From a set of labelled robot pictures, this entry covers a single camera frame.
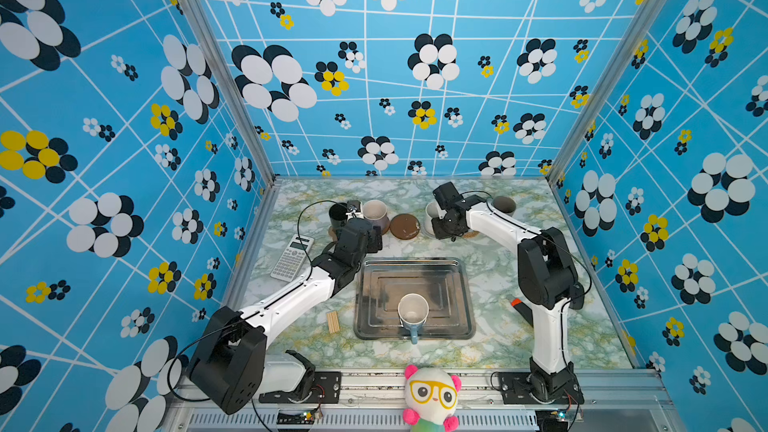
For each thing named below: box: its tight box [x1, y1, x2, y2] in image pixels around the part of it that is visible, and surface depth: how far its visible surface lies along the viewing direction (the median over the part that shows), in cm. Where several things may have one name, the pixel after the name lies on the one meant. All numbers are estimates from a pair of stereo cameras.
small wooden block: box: [327, 311, 340, 334], surface depth 85 cm
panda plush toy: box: [402, 364, 462, 432], surface depth 68 cm
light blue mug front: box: [397, 292, 430, 345], surface depth 80 cm
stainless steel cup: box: [492, 196, 517, 217], surface depth 100 cm
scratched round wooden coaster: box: [390, 213, 421, 240], surface depth 107 cm
